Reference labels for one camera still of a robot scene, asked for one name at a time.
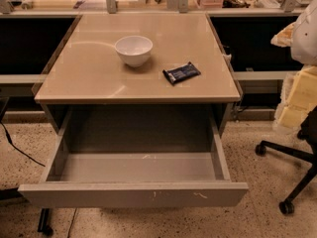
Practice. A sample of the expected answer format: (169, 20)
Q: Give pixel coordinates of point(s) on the white ceramic bowl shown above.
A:
(134, 51)

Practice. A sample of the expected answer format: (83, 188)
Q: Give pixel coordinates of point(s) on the dark blue snack packet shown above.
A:
(179, 74)

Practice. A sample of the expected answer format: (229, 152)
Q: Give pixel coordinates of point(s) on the black stand base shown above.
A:
(43, 226)

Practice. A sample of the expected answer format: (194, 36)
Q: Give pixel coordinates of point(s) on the grey drawer cabinet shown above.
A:
(89, 71)

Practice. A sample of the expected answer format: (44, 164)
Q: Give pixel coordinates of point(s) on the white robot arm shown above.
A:
(300, 36)

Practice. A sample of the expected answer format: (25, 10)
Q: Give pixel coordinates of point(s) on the grey top drawer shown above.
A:
(117, 156)

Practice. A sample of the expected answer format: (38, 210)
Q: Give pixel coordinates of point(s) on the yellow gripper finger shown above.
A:
(297, 98)

